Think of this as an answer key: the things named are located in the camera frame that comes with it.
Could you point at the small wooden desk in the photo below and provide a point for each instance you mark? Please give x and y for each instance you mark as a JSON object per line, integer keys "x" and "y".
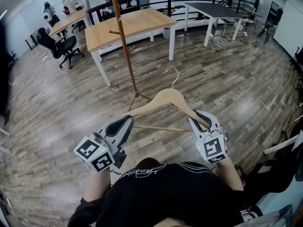
{"x": 29, "y": 35}

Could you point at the person's black printed shirt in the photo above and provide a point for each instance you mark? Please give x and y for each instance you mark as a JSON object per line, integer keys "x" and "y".
{"x": 165, "y": 193}

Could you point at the long wooden desk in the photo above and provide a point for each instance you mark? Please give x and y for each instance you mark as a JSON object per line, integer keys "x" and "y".
{"x": 68, "y": 20}

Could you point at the light wooden hanger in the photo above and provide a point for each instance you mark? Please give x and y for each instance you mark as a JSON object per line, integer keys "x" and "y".
{"x": 165, "y": 96}

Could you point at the person's left forearm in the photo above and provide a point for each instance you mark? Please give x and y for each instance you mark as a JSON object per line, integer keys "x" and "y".
{"x": 94, "y": 185}

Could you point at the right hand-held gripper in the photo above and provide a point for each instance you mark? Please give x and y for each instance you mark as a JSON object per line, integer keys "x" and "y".
{"x": 214, "y": 148}

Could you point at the wooden table with white legs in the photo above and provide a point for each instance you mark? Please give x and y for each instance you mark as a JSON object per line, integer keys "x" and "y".
{"x": 144, "y": 20}

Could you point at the white rod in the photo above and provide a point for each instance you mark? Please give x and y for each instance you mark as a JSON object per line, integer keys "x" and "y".
{"x": 280, "y": 145}

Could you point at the person's right forearm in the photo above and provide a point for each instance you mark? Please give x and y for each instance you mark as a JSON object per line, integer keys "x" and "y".
{"x": 230, "y": 174}

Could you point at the dark table with white legs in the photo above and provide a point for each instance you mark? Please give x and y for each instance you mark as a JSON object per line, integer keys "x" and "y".
{"x": 213, "y": 9}

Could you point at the grey waste bin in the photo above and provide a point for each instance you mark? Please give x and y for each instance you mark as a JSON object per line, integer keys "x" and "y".
{"x": 166, "y": 33}

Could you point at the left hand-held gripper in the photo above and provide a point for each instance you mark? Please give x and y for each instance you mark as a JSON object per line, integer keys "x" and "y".
{"x": 94, "y": 154}

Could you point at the black office chair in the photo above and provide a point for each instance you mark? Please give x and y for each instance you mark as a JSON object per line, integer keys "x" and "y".
{"x": 56, "y": 45}

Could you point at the black tripod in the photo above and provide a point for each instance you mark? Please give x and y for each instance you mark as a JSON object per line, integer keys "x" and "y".
{"x": 268, "y": 29}

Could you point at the brown wooden coat rack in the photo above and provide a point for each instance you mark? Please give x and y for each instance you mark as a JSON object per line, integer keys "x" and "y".
{"x": 123, "y": 37}

